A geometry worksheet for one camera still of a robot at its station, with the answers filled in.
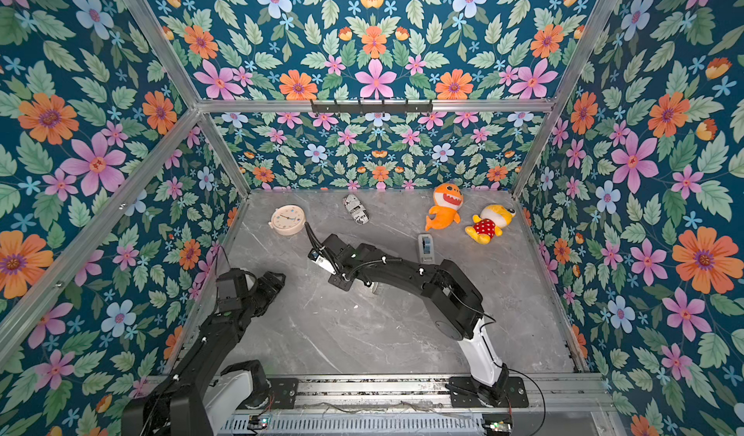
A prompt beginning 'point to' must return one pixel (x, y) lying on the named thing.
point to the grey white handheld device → (426, 249)
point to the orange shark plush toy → (448, 201)
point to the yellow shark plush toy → (492, 221)
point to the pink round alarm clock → (288, 219)
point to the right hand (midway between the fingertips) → (347, 263)
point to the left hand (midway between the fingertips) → (282, 279)
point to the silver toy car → (356, 209)
